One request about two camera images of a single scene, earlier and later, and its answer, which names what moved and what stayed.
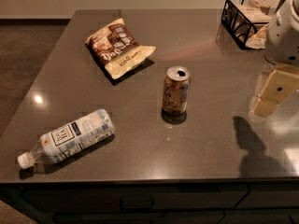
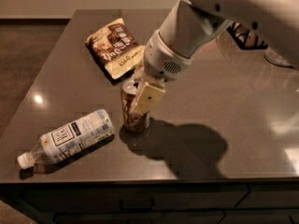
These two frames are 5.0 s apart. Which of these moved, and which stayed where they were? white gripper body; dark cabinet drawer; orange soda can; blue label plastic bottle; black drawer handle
Moved: orange soda can; white gripper body
Stayed: blue label plastic bottle; dark cabinet drawer; black drawer handle
